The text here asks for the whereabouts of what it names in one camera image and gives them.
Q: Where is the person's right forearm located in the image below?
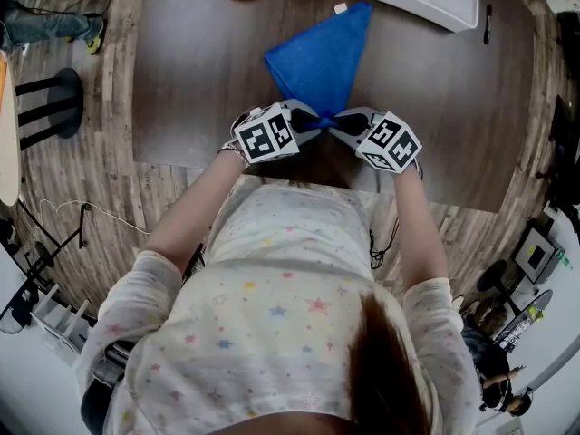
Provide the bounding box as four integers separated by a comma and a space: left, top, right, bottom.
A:
391, 163, 450, 297

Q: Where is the person's left forearm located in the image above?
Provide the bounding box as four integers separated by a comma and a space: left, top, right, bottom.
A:
144, 151, 248, 276

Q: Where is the blue towel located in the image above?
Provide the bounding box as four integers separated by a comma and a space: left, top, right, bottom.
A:
264, 1, 374, 131

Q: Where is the silver wrist bracelet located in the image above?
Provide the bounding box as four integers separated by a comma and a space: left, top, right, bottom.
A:
217, 140, 248, 165

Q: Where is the black metal stand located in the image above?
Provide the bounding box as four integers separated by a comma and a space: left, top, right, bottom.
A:
0, 201, 92, 290

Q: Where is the white star-print shirt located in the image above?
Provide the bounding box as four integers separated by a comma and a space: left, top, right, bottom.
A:
74, 174, 481, 435

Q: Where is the white wooden rack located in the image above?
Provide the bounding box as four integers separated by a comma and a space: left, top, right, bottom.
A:
30, 283, 92, 358

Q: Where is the thin white cable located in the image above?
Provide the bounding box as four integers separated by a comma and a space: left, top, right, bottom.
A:
39, 198, 151, 236

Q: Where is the black round stool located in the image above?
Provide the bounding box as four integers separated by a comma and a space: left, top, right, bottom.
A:
477, 260, 523, 317

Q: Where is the round white side table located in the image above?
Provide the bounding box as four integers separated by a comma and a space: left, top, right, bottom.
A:
0, 50, 84, 208

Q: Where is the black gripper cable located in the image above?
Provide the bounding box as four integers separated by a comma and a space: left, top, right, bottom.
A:
180, 241, 208, 285
368, 217, 402, 272

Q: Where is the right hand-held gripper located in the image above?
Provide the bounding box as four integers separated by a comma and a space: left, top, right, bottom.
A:
328, 106, 422, 174

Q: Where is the skateboard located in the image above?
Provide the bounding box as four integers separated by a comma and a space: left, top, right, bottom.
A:
493, 288, 556, 353

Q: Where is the black equipment frame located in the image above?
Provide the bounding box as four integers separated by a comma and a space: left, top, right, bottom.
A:
536, 94, 580, 245

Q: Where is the grey box with black square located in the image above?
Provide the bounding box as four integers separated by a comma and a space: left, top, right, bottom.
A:
513, 226, 568, 285

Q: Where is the grey shoulder strap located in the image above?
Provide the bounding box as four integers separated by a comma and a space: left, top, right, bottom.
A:
80, 340, 138, 435

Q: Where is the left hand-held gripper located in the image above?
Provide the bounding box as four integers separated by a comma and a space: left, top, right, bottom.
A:
233, 99, 325, 165

